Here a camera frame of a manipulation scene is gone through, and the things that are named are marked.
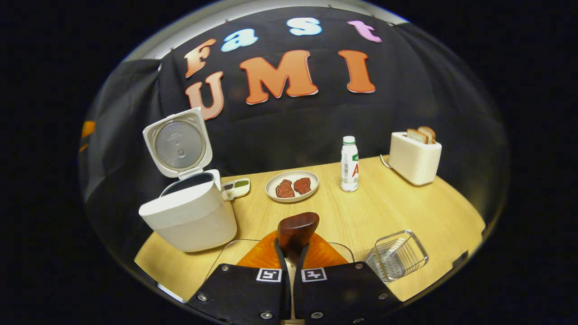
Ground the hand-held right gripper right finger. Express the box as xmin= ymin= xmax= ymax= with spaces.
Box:
xmin=294 ymin=233 xmax=402 ymax=324

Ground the white rice cooker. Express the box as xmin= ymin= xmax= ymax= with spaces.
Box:
xmin=139 ymin=107 xmax=238 ymax=252

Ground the black backdrop cloth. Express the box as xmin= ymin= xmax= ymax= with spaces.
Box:
xmin=81 ymin=7 xmax=508 ymax=226

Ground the white divided grain dish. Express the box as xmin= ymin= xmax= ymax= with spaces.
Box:
xmin=220 ymin=178 xmax=251 ymax=201

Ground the brown wooden spoon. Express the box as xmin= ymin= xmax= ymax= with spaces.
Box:
xmin=277 ymin=212 xmax=320 ymax=271

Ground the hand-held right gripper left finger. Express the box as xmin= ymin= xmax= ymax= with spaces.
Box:
xmin=186 ymin=231 xmax=292 ymax=325

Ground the white round plate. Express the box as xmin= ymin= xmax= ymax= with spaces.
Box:
xmin=265 ymin=170 xmax=319 ymax=203

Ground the white drink bottle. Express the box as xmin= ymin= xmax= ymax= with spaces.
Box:
xmin=340 ymin=136 xmax=360 ymax=192

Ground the white toaster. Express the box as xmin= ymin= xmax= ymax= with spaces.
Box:
xmin=380 ymin=131 xmax=443 ymax=186

